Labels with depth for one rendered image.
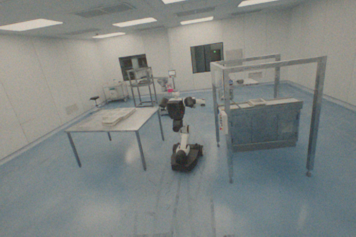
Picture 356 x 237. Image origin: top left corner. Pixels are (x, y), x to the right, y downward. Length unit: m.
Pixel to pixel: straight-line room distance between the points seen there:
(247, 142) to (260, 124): 0.42
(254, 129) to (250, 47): 5.19
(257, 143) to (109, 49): 7.31
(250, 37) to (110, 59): 6.21
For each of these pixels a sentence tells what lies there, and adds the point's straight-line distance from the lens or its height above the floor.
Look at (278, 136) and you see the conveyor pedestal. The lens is 3.59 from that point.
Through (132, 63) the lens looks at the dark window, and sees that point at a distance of 8.39.
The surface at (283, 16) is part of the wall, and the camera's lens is 8.44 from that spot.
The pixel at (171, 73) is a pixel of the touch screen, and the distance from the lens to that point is 5.46.
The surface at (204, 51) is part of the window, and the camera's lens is 7.78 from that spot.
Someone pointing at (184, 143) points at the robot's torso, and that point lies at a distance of 3.10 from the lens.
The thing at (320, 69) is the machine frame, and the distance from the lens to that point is 2.60.
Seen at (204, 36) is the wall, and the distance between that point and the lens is 7.78.
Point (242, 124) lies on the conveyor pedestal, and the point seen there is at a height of 0.56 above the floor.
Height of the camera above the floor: 1.95
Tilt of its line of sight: 17 degrees down
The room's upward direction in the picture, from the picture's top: 8 degrees counter-clockwise
